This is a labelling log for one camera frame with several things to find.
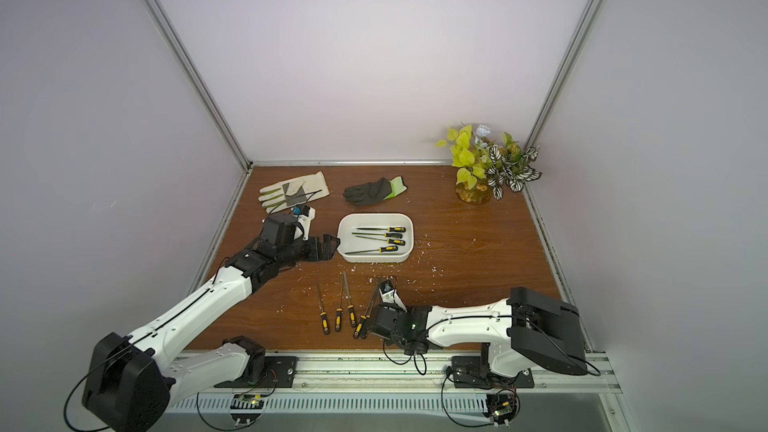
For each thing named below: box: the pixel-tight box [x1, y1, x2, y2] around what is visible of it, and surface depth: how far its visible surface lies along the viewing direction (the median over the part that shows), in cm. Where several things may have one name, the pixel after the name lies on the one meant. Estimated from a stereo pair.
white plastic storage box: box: [336, 212, 415, 264], surface depth 99 cm
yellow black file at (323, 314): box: [316, 280, 330, 335], surface depth 82 cm
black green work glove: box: [343, 176, 408, 206], surface depth 112 cm
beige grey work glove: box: [258, 171, 330, 213], surface depth 115 cm
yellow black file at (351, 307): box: [343, 272, 356, 328], surface depth 84 cm
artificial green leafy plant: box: [435, 124, 542, 201], surface depth 92 cm
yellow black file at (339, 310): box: [335, 272, 344, 332], surface depth 83 cm
